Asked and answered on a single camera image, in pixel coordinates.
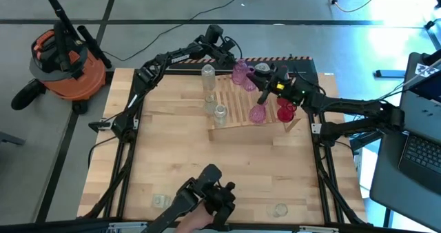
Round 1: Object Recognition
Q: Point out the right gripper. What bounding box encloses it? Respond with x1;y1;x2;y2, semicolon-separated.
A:
256;67;311;105

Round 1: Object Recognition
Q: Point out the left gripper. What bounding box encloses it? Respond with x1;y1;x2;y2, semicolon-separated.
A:
198;25;240;68

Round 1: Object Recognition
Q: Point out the pink ribbed jar vase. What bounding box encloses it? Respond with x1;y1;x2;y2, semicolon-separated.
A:
231;59;254;85

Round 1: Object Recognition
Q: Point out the pink fluted vase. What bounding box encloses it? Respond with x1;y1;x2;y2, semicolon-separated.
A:
248;101;269;125

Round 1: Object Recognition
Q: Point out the red round bulb vase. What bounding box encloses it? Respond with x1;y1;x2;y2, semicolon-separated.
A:
276;103;297;123

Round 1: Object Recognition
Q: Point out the clear tall bottle vase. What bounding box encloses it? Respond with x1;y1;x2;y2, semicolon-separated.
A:
201;63;217;92

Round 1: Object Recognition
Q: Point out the wooden slatted shelf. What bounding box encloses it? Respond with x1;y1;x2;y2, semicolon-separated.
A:
206;72;302;143

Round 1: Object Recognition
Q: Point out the clear ribbed vase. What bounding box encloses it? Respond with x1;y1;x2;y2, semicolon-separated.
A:
212;103;228;128

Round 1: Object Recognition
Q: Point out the clear small vase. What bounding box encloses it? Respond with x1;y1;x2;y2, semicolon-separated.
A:
203;94;218;115

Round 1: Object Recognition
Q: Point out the black mat orange-striped edge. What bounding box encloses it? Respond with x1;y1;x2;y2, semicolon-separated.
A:
168;56;320;76

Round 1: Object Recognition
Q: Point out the clear flared vase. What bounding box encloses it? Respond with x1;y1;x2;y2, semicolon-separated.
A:
274;203;289;219

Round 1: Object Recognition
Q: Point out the white box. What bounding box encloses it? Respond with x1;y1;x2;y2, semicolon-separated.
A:
354;146;379;190

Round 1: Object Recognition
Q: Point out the black vacuum wand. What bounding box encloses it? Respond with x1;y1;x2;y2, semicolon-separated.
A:
76;25;114;70

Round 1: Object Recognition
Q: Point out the person's hand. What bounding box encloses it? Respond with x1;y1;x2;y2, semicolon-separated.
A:
174;201;216;233

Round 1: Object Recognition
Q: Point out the clear square vase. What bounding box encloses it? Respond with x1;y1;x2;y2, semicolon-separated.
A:
151;193;172;209

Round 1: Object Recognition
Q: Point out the orange shop vacuum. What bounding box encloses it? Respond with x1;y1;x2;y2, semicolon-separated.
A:
29;28;107;116

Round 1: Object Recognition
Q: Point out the black device white sticker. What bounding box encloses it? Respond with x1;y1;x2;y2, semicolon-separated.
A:
408;50;441;103

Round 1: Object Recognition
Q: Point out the laptop computer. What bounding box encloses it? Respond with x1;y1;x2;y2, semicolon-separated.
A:
369;52;441;232

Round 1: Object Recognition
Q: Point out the dark grey laptop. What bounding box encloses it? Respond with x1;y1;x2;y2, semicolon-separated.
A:
397;88;441;186

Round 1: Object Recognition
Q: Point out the black stand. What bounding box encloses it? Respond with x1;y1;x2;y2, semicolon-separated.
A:
424;17;441;51

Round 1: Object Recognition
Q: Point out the black pole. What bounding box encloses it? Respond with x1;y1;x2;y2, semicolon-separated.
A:
39;0;85;81

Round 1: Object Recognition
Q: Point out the grey furniture leg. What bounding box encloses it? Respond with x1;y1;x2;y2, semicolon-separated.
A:
0;131;27;146

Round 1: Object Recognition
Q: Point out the black floor cable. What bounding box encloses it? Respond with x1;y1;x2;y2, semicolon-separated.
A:
102;0;256;61

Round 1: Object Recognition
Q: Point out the black aluminium table frame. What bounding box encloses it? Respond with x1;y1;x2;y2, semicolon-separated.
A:
78;67;375;233

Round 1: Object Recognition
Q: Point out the black cable bundle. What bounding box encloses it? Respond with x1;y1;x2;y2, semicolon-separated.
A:
370;83;414;106

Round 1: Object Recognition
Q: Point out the silver frame bracket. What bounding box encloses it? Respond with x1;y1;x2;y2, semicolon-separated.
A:
107;221;148;231
298;225;340;233

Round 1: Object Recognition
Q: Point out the black vacuum hose nozzle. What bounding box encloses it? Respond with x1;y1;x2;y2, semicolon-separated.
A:
10;77;48;112

